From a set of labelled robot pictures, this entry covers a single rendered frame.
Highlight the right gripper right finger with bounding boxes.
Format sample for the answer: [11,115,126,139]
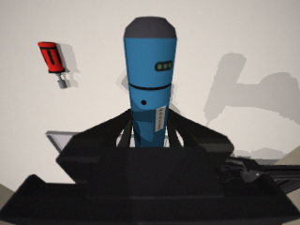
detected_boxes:
[167,109,234,168]

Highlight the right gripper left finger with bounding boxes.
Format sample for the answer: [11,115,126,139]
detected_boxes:
[66,109,132,147]

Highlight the red-handled nut driver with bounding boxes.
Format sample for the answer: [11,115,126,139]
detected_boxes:
[37,42,67,89]

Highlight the blue electric nut driver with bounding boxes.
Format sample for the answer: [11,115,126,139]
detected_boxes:
[123,16,177,147]

